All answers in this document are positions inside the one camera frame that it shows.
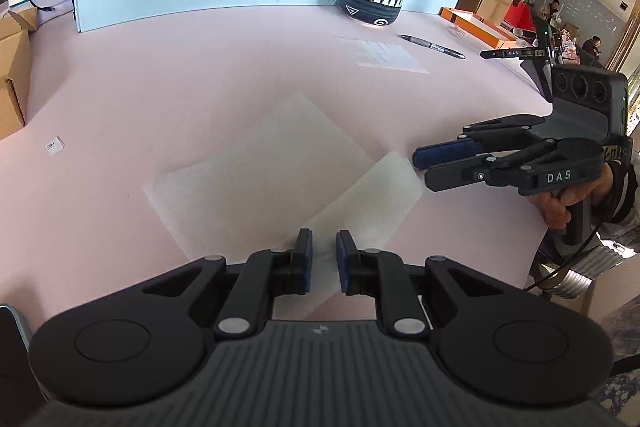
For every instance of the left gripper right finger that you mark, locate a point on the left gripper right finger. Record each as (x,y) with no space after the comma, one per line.
(395,287)

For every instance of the orange flat box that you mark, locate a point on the orange flat box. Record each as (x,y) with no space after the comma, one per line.
(485,31)

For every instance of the person right hand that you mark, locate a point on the person right hand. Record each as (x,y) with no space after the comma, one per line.
(554,209)

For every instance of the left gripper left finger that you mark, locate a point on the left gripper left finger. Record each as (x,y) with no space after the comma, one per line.
(252,287)

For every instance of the grey black pen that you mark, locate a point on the grey black pen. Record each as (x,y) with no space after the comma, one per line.
(433,46)

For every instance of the person right forearm sleeve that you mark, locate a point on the person right forearm sleeve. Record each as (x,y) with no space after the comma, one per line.
(620,209)

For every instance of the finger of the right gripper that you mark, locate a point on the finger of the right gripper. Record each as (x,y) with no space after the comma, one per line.
(457,173)
(425,157)

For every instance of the white label sticker sheet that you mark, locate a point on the white label sticker sheet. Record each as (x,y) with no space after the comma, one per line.
(373,54)

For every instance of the open brown cardboard box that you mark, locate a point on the open brown cardboard box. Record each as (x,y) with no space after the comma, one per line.
(15,67)

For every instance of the small white paper tag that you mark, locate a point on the small white paper tag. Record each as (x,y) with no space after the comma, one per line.
(55,146)

